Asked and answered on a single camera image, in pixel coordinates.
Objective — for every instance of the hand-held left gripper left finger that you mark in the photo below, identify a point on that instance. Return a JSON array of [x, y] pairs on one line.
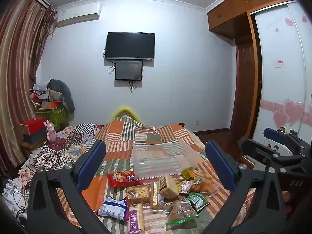
[[91, 162]]

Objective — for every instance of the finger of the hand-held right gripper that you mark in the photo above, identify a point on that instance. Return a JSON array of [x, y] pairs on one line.
[[275, 133], [256, 148]]

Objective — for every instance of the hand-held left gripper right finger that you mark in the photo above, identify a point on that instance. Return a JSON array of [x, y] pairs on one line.
[[220, 168]]

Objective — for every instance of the orange snack packet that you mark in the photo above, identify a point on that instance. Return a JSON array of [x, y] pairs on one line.
[[204, 187]]

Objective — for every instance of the red snack packet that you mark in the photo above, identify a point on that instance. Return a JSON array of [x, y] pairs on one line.
[[121, 178]]

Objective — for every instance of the green snack packet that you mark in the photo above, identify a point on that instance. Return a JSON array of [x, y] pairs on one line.
[[197, 201]]

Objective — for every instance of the yellow snack packet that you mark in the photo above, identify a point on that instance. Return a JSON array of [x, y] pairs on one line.
[[180, 187]]

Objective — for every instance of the blue white snack packet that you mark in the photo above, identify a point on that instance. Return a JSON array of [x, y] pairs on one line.
[[112, 209]]

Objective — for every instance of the brown cake packet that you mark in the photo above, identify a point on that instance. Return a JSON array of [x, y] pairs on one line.
[[139, 195]]

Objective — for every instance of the clear bag green zip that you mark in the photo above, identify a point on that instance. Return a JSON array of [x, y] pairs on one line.
[[181, 212]]

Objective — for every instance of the clear plastic container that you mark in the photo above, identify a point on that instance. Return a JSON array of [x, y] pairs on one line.
[[156, 160]]

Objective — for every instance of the clear biscuit packet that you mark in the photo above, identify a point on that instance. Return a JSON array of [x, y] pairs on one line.
[[158, 198]]

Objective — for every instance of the purple label pastry packet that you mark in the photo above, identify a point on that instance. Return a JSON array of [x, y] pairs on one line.
[[135, 219]]

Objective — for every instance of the checked patchwork quilt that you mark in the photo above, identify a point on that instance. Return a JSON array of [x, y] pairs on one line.
[[63, 148]]

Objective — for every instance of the orange green striped blanket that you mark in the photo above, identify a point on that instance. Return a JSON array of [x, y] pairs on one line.
[[121, 136]]

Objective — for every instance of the pink toy rabbit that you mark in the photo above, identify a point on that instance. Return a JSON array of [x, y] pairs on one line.
[[50, 132]]

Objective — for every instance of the green patterned box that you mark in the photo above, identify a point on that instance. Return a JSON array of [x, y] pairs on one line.
[[54, 117]]

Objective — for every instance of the brown wooden door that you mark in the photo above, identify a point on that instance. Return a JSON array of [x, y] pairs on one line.
[[245, 82]]

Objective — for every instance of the dark grey box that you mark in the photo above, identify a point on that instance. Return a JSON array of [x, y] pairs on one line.
[[34, 138]]

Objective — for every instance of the yellow hoop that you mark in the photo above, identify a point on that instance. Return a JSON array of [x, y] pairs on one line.
[[124, 109]]

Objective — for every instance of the red box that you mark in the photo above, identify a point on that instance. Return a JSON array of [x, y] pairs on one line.
[[34, 125]]

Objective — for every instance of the pile of cardboard clutter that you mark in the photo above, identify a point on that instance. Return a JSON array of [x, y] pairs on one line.
[[43, 97]]

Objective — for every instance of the white floral cloth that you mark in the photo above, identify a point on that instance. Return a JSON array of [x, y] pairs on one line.
[[12, 192]]

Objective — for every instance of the small black monitor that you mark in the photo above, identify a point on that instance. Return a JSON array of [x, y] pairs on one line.
[[128, 70]]

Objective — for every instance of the striped brown curtain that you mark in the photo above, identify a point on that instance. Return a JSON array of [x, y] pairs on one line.
[[17, 65]]

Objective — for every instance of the wooden overhead cabinet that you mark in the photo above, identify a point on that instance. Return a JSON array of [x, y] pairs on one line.
[[231, 12]]

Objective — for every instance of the white air conditioner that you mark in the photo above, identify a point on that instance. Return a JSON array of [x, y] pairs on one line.
[[78, 14]]

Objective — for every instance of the black wall television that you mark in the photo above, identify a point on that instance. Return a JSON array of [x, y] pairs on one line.
[[130, 45]]

